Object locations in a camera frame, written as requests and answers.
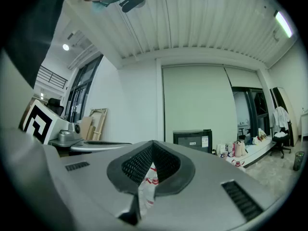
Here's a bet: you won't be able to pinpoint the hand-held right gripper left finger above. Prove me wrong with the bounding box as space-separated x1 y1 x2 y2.
0 128 155 231

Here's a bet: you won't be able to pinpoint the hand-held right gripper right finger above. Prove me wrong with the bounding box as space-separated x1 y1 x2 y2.
125 140 289 231

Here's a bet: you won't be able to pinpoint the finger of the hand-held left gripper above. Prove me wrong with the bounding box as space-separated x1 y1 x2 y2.
69 140 132 153

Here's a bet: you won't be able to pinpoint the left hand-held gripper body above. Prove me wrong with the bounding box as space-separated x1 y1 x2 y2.
18 98 84 148

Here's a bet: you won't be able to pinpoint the black glass cabinet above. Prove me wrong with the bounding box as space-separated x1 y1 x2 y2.
173 129 213 154

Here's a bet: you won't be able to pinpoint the black high-back office chair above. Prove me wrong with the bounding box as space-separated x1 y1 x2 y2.
45 98 64 116

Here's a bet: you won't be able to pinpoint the brown cardboard sheets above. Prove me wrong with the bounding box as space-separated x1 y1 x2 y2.
78 116 96 141

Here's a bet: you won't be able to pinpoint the dark metal railing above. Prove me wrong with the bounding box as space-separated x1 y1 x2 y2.
36 65 68 90

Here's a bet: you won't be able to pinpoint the white bag with red print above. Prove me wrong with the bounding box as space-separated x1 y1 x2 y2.
230 159 246 172

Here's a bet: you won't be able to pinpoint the black-framed glass partition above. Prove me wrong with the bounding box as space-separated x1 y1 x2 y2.
65 54 104 124

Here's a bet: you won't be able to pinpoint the white paper bag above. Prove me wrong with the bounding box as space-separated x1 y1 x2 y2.
216 143 227 157

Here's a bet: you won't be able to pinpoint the clear water jug red trim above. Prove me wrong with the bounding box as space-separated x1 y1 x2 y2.
143 162 160 185
138 184 157 217

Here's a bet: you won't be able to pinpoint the beige tote bag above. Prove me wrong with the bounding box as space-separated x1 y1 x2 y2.
234 140 246 158

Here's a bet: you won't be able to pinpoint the white low platform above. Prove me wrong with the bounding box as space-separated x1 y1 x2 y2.
237 135 278 169

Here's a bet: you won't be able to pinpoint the colourful bags pile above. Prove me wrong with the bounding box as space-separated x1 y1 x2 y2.
251 128 268 146

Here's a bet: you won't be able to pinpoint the person's dark clothing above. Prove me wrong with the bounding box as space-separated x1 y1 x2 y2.
3 0 71 89

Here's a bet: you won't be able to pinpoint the black swivel office chair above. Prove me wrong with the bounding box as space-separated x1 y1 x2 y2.
269 126 292 159

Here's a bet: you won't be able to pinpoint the large white roller blind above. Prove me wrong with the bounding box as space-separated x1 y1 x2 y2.
162 65 238 144

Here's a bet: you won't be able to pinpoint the white lab coat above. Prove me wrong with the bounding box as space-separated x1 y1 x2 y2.
272 106 291 132

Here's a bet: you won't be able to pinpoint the leaning dark and beige boards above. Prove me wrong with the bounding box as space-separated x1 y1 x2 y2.
269 86 299 147

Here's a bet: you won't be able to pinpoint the small white roller blind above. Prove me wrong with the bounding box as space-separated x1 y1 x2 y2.
223 66 263 89

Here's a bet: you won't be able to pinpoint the long ceiling tube light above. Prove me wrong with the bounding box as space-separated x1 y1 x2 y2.
273 10 294 39

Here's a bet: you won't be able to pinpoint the wooden canvas frame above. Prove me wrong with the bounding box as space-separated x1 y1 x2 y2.
88 107 108 141

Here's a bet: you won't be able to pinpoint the wire mesh waste bin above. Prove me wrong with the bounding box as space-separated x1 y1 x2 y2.
293 151 305 171

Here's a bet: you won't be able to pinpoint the dark window frame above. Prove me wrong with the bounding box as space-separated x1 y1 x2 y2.
231 86 270 140

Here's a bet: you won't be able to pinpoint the black head-worn camera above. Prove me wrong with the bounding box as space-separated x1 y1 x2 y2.
118 0 145 13

